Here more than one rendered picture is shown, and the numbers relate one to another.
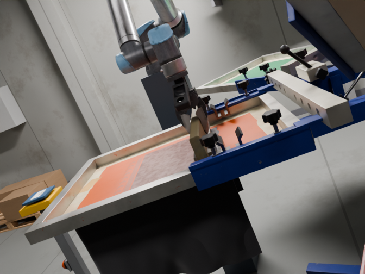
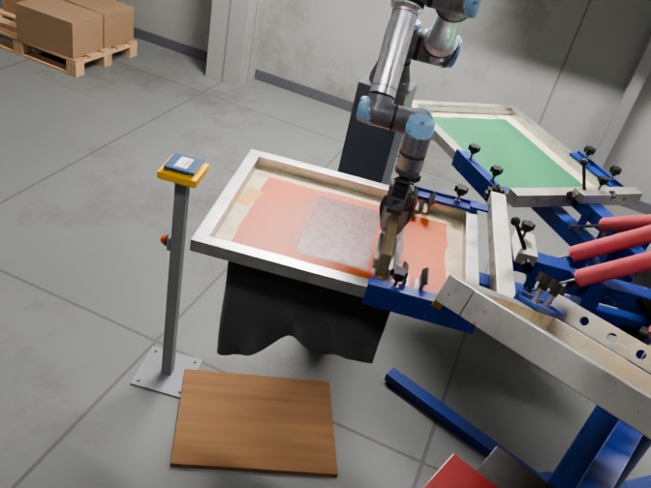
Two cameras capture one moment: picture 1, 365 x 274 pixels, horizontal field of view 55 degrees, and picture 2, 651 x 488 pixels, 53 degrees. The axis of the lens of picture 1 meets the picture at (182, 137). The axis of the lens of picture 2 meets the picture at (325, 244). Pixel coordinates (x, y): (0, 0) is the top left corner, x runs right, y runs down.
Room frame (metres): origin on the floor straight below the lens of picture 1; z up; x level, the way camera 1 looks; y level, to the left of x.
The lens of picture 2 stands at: (-0.51, 0.28, 2.01)
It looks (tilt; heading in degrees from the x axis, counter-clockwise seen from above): 34 degrees down; 354
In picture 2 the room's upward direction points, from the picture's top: 13 degrees clockwise
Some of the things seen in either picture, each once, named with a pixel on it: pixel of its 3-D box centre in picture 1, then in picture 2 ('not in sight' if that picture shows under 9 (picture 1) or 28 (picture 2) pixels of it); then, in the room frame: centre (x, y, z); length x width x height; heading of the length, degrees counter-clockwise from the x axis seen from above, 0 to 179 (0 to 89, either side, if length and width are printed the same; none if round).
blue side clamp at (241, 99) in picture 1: (230, 109); (431, 202); (1.37, -0.22, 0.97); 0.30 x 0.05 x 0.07; 81
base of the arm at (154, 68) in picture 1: (157, 60); (391, 69); (1.79, -0.04, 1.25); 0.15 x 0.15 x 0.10
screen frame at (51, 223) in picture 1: (170, 153); (349, 227); (1.13, 0.06, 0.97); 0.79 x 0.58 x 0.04; 81
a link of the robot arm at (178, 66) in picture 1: (173, 68); (409, 162); (1.13, -0.06, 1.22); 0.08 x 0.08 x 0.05
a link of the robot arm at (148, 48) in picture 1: (163, 47); (414, 122); (1.23, -0.06, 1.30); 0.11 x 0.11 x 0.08; 81
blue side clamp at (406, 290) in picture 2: (250, 155); (420, 303); (0.82, -0.14, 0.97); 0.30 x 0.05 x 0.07; 81
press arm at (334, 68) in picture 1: (333, 76); (537, 264); (1.05, -0.50, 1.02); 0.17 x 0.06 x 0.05; 81
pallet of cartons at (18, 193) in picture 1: (23, 201); (51, 20); (4.50, 2.25, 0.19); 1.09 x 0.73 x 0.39; 70
